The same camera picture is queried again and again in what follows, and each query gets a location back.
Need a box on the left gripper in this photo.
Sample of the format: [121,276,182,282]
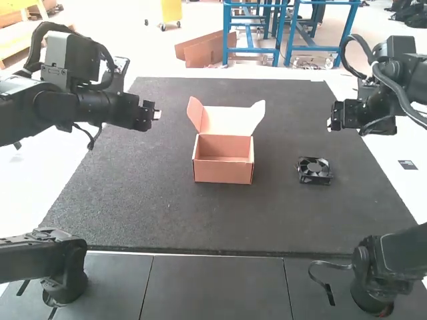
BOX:
[133,99,158,133]

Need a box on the cardboard box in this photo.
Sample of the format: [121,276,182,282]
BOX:
[185,95,267,185]

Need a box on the small black label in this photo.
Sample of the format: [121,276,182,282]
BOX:
[398,159,420,172]

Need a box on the brown cardboard sheet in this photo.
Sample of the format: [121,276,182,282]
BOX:
[173,29,238,69]

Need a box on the black mat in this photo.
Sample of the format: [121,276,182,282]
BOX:
[39,77,420,258]

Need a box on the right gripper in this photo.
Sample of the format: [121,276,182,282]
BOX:
[326,99,368,133]

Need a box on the yellow wooden frame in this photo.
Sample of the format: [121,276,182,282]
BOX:
[0,0,48,29]

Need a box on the black square fan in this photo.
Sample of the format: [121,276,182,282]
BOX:
[296,156,334,186]

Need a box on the dark base panel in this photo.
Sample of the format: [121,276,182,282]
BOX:
[283,256,427,320]
[139,254,295,320]
[0,251,155,320]

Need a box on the blue frame workbench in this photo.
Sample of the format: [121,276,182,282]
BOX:
[222,0,282,67]
[284,0,361,68]

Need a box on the yellow tool cart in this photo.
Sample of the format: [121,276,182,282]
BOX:
[144,0,183,33]

